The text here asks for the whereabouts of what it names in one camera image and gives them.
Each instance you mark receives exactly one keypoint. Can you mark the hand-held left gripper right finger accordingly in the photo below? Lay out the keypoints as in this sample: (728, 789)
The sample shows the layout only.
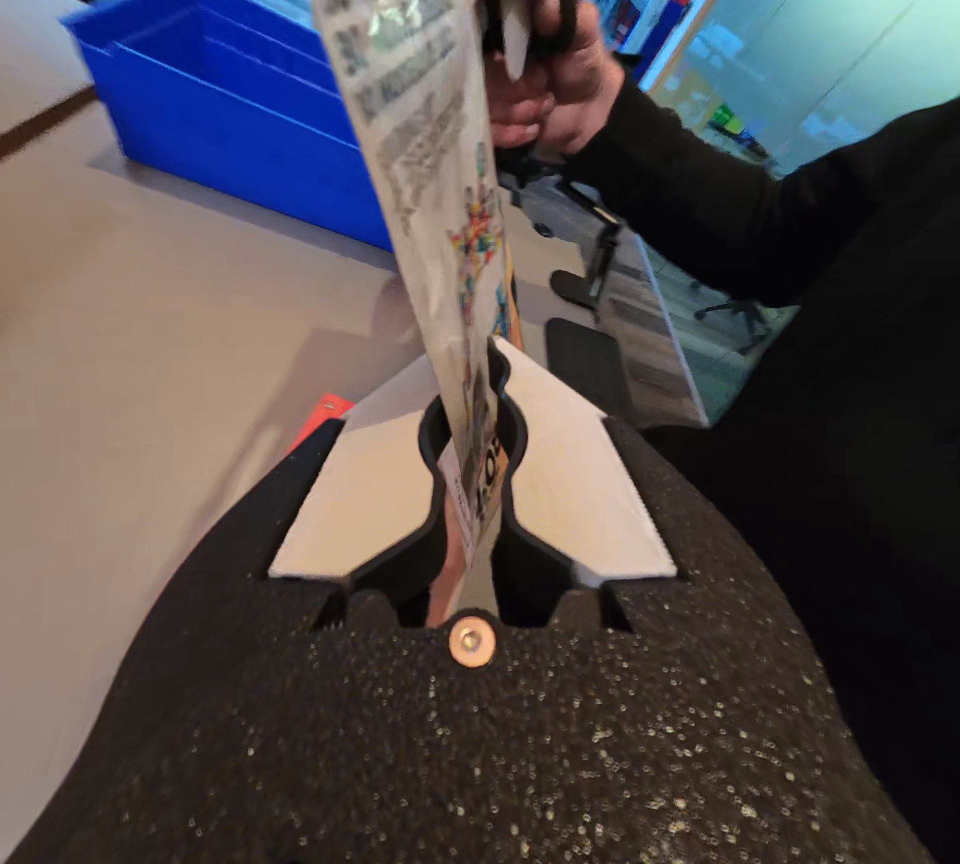
(585, 496)

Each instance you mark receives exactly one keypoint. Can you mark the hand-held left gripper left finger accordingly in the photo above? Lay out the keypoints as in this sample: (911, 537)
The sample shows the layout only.
(360, 496)

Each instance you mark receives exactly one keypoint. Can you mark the toy building set bag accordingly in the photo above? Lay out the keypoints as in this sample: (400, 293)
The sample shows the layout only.
(405, 91)

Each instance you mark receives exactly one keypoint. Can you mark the blue plastic bin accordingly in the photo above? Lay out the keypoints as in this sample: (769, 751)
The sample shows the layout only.
(225, 121)

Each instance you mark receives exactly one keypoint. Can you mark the person's right forearm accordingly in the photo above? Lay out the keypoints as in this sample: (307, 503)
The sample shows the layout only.
(712, 203)

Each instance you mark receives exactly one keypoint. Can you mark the person's right hand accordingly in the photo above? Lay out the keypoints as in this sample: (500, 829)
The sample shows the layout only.
(577, 98)

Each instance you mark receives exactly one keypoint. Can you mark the person's black-clothed torso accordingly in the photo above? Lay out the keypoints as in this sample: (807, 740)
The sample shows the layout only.
(862, 429)

